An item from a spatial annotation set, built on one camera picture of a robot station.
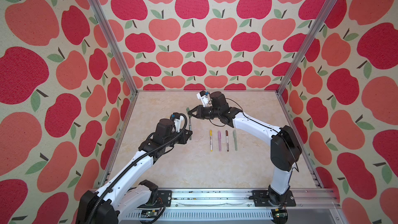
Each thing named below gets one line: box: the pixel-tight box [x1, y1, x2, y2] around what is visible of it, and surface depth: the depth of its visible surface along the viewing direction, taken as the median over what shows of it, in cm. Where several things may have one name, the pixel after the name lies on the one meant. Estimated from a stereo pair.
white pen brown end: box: [225, 130, 230, 152], surface depth 97 cm
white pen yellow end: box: [209, 129, 213, 152], surface depth 95 cm
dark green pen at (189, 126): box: [188, 116, 192, 140], surface depth 80 cm
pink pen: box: [217, 130, 222, 152], surface depth 97 cm
